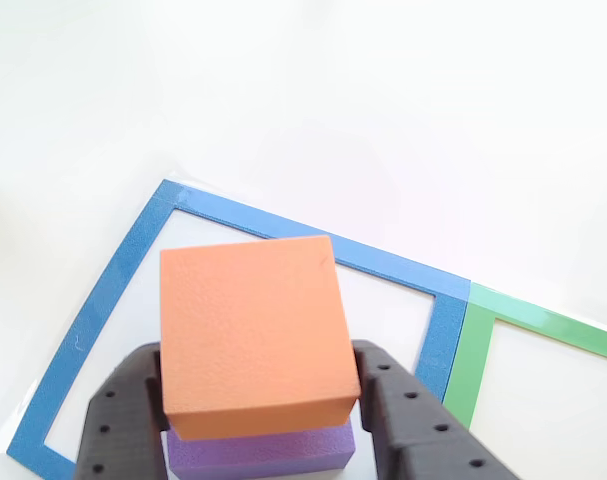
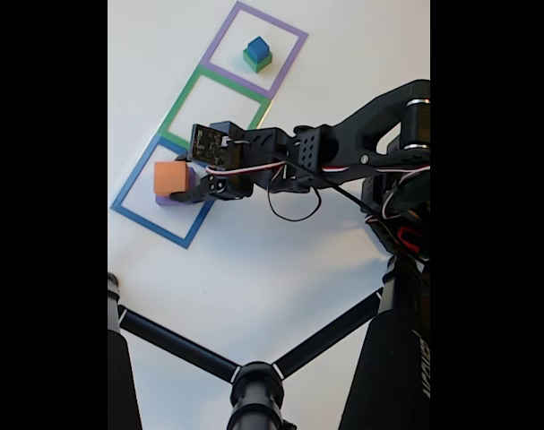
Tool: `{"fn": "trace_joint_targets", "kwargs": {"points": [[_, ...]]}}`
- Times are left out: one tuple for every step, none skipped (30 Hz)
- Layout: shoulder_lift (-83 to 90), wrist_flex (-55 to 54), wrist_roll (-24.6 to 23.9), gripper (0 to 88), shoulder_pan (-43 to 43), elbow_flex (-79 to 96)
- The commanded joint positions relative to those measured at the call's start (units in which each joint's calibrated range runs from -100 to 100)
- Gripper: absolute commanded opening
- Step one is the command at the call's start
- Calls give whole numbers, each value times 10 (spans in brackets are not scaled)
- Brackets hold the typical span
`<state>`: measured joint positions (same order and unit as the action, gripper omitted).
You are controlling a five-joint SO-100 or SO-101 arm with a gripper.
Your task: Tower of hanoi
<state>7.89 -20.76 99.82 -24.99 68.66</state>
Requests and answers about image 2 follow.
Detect orange block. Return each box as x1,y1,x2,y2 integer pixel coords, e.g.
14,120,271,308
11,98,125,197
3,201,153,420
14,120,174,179
153,160,190,197

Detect purple block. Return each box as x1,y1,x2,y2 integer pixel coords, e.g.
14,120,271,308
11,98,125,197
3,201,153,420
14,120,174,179
155,166,197,208

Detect green cube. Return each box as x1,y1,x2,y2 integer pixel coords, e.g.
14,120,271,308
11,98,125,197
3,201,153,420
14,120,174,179
242,47,273,73

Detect small blue cube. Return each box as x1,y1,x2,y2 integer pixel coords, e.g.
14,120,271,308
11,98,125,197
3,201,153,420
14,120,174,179
246,36,271,62

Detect red black table clamp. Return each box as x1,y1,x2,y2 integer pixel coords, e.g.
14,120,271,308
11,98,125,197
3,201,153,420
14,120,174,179
394,226,427,253

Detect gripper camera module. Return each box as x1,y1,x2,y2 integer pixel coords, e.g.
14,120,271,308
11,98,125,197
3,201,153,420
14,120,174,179
188,120,246,169

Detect green square frame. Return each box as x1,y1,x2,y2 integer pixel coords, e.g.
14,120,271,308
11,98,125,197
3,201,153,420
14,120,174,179
157,64,272,149

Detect blue square frame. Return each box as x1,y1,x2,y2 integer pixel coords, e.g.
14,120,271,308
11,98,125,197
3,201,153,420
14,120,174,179
109,135,217,251

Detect black cable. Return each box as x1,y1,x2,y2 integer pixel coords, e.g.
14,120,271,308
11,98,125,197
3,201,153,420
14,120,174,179
266,150,380,223

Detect purple square frame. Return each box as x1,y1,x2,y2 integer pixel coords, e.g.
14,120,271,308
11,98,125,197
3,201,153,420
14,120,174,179
199,0,309,100

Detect black camera tripod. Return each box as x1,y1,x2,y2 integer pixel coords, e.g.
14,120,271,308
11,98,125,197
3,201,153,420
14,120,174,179
108,253,431,430

